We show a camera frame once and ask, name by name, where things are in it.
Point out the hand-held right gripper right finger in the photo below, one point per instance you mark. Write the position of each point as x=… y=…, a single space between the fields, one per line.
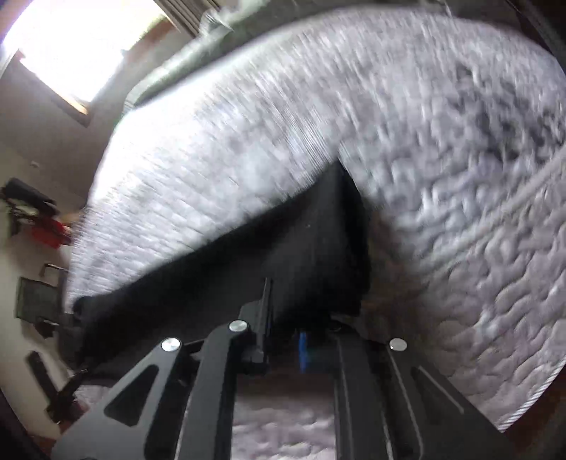
x=304 y=354

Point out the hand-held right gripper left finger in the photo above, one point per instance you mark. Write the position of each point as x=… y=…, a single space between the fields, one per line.
x=261 y=336

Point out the black pants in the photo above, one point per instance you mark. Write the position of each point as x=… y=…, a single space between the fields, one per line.
x=309 y=247

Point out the black bar-shaped object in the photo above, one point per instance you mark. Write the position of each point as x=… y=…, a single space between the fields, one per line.
x=42 y=373

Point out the black mesh chair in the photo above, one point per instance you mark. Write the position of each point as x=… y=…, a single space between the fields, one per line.
x=37 y=300

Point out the red hanging garment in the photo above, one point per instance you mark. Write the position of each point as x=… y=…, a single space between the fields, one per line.
x=52 y=232

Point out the white quilted mattress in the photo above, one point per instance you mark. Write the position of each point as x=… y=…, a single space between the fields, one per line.
x=398 y=132

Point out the grey-green comforter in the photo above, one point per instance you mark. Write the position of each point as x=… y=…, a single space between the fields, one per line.
x=185 y=66

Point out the striped curtain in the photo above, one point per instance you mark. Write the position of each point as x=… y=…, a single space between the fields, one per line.
x=185 y=15

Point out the bright window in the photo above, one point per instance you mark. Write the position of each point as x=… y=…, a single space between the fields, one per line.
x=75 y=44

